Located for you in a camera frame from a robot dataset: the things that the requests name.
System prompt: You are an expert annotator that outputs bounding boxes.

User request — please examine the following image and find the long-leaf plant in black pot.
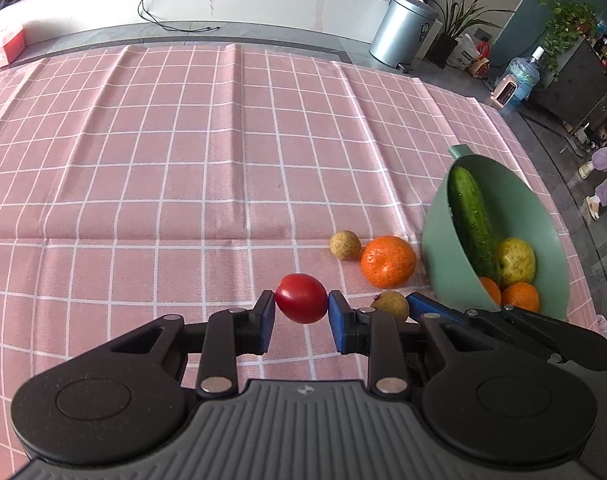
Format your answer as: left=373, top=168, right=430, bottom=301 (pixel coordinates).
left=428, top=0, right=515, bottom=68

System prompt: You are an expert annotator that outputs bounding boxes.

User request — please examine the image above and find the yellow-green apple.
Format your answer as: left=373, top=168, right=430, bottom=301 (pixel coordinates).
left=494, top=238, right=537, bottom=288

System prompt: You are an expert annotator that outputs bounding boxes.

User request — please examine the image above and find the green pothos plant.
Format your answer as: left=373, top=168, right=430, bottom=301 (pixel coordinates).
left=526, top=0, right=600, bottom=76

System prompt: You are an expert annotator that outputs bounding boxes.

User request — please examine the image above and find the silver pedal trash can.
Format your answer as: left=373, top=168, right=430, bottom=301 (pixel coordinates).
left=369, top=0, right=439, bottom=68

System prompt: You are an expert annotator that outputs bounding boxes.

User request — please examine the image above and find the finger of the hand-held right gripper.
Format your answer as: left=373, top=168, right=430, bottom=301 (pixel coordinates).
left=406, top=292, right=607, bottom=372

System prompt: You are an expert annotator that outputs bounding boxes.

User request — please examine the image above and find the red and white box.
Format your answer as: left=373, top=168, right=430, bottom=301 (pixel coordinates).
left=0, top=25, right=26, bottom=72

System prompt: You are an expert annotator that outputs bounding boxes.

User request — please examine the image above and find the red gift bag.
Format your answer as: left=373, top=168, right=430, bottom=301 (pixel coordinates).
left=471, top=42, right=491, bottom=78

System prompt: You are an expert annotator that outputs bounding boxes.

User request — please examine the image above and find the pink checked tablecloth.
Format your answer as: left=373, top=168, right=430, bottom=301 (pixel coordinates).
left=0, top=44, right=607, bottom=480

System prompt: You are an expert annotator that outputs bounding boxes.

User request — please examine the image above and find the blue water bottle with pump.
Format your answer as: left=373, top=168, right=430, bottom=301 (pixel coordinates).
left=506, top=46, right=541, bottom=103

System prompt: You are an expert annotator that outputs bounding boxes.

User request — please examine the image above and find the small brown kiwi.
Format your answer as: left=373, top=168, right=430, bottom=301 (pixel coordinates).
left=330, top=230, right=361, bottom=261
left=369, top=290, right=410, bottom=322

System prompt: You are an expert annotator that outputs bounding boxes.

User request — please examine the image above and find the white plastic bag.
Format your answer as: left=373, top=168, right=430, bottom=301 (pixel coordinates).
left=446, top=34, right=479, bottom=71

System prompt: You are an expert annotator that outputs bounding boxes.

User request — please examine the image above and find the green colander bowl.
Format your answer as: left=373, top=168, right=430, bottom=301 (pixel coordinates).
left=422, top=144, right=570, bottom=322

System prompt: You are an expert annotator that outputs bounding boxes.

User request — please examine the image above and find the dark grey cabinet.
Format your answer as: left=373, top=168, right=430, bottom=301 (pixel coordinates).
left=526, top=35, right=607, bottom=128

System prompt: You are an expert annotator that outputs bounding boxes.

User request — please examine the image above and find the orange mandarin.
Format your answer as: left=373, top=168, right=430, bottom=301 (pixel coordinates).
left=360, top=235, right=417, bottom=289
left=501, top=282, right=540, bottom=313
left=478, top=276, right=503, bottom=307

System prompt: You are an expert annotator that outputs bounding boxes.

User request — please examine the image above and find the green cucumber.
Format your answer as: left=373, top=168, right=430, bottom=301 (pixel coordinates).
left=447, top=166, right=501, bottom=281

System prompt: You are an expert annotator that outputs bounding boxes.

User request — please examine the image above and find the red tomato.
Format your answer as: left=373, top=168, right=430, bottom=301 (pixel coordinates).
left=274, top=273, right=329, bottom=324

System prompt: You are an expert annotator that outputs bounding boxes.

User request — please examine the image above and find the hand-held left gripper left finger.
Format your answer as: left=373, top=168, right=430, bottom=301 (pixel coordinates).
left=96, top=290, right=277, bottom=396

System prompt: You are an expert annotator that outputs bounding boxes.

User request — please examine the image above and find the small pink space heater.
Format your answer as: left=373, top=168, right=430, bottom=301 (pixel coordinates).
left=489, top=75, right=520, bottom=109

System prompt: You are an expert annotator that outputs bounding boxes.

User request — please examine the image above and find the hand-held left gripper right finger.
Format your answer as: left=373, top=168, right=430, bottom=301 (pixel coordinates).
left=328, top=290, right=487, bottom=396

